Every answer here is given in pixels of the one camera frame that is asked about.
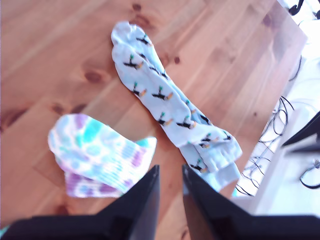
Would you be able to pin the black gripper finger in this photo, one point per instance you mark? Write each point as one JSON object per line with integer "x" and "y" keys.
{"x": 307, "y": 133}
{"x": 135, "y": 207}
{"x": 205, "y": 212}
{"x": 312, "y": 150}

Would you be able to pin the pastel tie-dye sock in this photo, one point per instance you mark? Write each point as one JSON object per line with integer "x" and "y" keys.
{"x": 100, "y": 150}

